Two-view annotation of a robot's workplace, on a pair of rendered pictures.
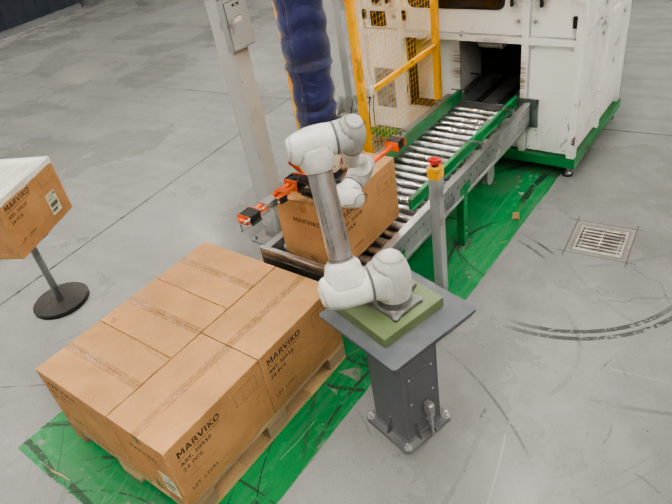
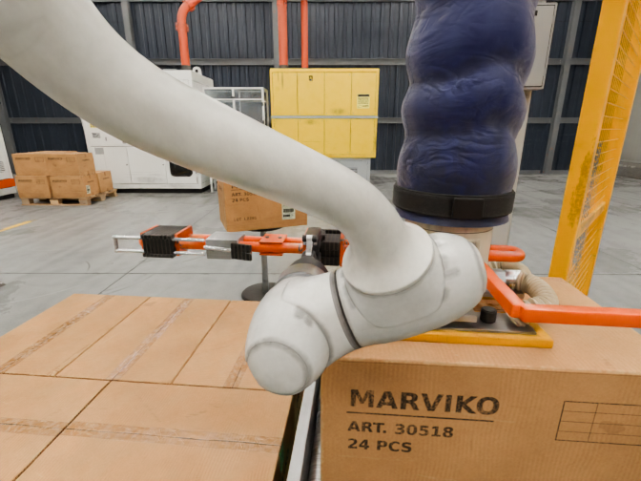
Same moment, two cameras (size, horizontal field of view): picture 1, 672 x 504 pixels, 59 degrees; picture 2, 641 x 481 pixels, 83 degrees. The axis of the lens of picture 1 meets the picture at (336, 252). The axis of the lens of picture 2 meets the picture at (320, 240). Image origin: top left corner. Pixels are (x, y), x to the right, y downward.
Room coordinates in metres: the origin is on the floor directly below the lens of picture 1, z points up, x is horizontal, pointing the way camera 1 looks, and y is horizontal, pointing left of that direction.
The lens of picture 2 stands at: (2.24, -0.45, 1.32)
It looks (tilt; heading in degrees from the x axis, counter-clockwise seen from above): 17 degrees down; 53
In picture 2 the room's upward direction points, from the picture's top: straight up
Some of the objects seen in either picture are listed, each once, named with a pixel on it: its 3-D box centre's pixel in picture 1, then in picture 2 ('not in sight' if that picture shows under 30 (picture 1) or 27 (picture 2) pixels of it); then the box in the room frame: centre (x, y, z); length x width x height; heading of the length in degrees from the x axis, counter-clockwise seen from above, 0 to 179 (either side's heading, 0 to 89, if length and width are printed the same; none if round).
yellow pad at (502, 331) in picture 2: not in sight; (449, 318); (2.81, -0.10, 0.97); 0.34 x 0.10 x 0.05; 138
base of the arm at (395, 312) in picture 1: (397, 295); not in sight; (1.97, -0.23, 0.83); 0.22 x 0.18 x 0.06; 126
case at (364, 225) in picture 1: (340, 206); (456, 386); (2.92, -0.07, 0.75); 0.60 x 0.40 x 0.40; 138
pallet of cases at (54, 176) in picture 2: not in sight; (68, 177); (2.56, 7.97, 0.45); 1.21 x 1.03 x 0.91; 143
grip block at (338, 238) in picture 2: (295, 181); (324, 246); (2.69, 0.14, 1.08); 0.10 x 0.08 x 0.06; 48
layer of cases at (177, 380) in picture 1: (198, 353); (137, 407); (2.36, 0.83, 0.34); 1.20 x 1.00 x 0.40; 138
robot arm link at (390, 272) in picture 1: (389, 274); not in sight; (1.95, -0.21, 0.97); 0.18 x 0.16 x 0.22; 100
